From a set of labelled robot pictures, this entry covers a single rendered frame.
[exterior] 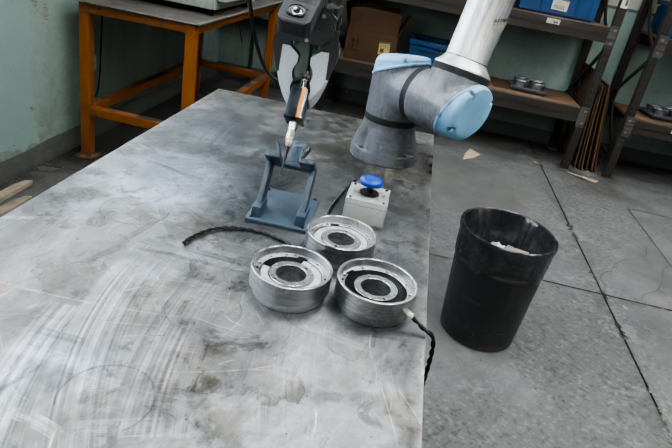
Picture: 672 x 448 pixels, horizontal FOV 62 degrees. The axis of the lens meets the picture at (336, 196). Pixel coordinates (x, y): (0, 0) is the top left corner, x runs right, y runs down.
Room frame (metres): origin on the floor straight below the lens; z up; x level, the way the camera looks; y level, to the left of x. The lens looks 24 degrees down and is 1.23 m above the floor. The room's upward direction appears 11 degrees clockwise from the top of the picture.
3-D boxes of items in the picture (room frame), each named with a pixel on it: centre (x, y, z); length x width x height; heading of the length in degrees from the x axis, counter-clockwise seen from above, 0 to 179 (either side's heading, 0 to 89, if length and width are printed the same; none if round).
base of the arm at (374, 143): (1.21, -0.09, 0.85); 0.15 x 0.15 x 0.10
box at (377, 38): (4.33, -0.06, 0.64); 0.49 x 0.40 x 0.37; 90
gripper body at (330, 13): (0.86, 0.08, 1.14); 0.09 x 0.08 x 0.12; 176
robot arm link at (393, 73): (1.21, -0.09, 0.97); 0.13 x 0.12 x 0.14; 45
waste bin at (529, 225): (1.77, -0.61, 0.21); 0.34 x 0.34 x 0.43
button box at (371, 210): (0.89, -0.06, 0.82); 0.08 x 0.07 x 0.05; 175
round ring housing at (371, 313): (0.62, -0.07, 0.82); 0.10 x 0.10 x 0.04
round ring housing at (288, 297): (0.62, 0.04, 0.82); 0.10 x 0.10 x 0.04
